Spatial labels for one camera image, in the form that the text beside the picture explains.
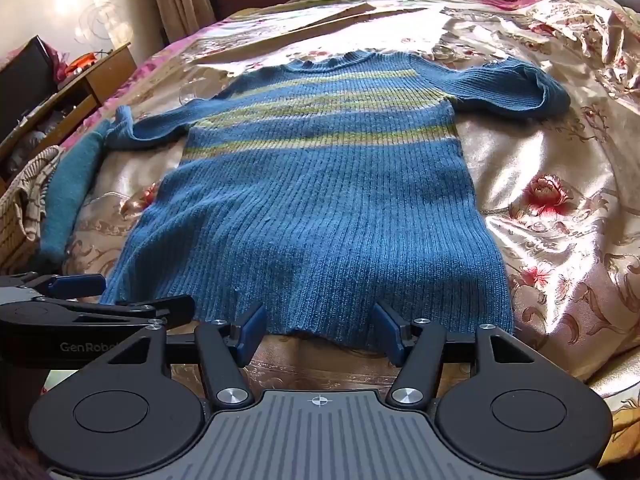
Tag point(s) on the wooden side cabinet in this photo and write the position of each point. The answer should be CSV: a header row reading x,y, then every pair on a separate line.
x,y
107,72

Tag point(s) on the black monitor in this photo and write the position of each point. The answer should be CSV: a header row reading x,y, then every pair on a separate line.
x,y
25,80

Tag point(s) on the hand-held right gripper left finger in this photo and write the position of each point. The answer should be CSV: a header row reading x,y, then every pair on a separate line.
x,y
252,332

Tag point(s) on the teal knit garment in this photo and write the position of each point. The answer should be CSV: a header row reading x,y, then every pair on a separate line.
x,y
67,195

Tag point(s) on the wicker basket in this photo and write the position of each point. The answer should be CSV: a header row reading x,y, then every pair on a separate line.
x,y
11,245

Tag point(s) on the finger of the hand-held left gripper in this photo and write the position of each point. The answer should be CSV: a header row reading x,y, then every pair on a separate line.
x,y
75,285
160,308

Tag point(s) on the orange object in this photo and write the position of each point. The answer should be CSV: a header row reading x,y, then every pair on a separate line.
x,y
82,62

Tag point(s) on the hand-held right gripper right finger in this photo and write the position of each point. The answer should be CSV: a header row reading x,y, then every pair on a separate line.
x,y
387,332

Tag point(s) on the blue striped knit sweater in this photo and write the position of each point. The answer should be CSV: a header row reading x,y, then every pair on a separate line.
x,y
310,195

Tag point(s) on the plaid cloth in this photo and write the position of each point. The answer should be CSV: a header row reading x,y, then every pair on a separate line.
x,y
36,207

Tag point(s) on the floral satin bedspread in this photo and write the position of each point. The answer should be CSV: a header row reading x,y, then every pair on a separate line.
x,y
540,135

